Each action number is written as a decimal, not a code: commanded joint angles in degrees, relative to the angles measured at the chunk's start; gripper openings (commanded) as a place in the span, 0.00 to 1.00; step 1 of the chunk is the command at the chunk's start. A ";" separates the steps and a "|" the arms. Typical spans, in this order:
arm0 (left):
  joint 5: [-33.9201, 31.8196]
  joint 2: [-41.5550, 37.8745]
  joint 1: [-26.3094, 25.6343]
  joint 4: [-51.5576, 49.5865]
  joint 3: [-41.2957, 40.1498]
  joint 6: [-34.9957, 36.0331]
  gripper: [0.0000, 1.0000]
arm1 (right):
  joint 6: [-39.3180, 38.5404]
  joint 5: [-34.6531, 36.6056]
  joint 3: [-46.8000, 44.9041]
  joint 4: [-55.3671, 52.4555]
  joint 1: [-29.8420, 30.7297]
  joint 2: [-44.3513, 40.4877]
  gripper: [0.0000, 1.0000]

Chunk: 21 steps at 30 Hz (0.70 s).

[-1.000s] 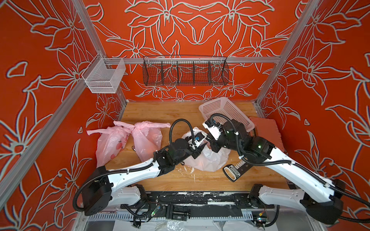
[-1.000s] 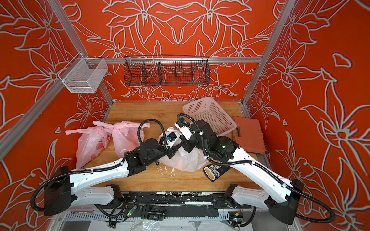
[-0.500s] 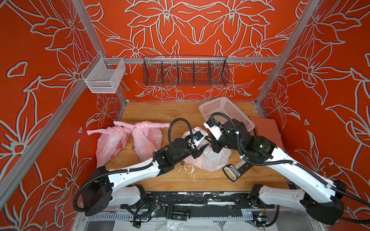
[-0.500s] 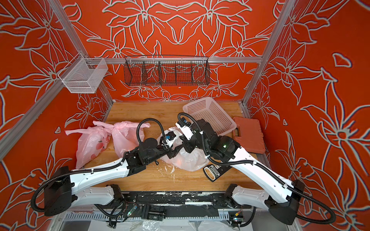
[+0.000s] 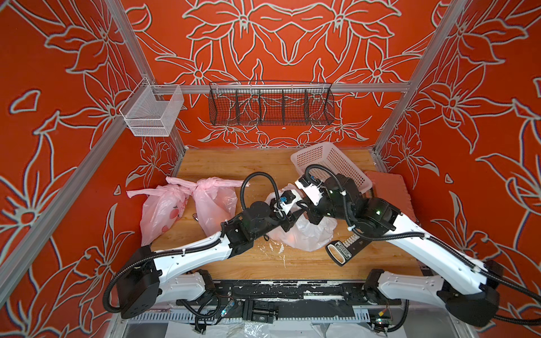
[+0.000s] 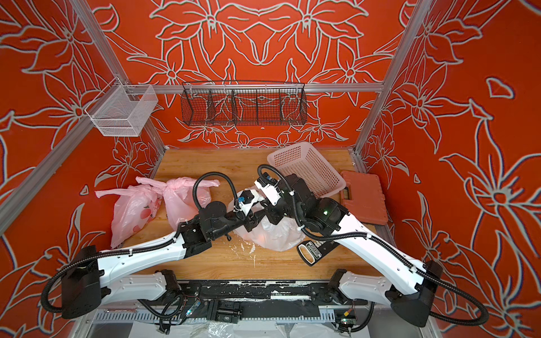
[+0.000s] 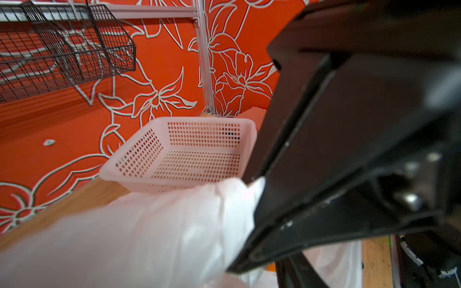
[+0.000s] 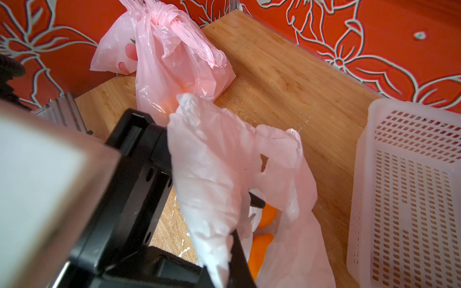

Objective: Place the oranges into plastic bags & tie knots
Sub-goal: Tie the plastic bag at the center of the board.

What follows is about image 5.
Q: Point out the clear wire mesh basket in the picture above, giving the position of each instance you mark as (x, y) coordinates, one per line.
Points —
(152, 110)

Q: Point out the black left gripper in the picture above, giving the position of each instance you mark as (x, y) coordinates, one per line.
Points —
(289, 222)

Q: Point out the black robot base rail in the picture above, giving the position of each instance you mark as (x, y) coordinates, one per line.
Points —
(318, 301)

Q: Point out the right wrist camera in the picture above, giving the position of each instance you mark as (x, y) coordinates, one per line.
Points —
(312, 189)

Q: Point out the white translucent plastic bag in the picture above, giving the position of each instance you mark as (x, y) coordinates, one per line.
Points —
(305, 235)

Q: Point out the black handheld label tool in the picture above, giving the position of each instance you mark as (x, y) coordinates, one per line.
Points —
(343, 252)

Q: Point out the black wire wall basket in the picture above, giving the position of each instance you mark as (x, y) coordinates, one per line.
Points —
(253, 103)

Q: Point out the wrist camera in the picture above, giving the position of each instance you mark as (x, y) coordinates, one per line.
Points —
(287, 202)
(312, 189)

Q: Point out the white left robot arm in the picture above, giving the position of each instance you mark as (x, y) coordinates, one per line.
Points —
(151, 277)

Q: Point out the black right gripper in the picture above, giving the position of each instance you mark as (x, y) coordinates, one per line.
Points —
(315, 216)

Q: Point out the white plastic perforated basket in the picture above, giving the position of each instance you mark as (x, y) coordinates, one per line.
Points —
(328, 155)

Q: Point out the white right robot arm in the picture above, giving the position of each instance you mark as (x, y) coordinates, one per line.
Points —
(464, 286)

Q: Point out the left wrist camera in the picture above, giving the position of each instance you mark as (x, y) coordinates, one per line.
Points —
(287, 202)

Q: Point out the red plastic tool case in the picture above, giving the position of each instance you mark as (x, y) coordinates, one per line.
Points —
(392, 188)

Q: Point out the pink plastic bag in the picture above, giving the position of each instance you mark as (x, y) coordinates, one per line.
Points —
(215, 200)
(163, 206)

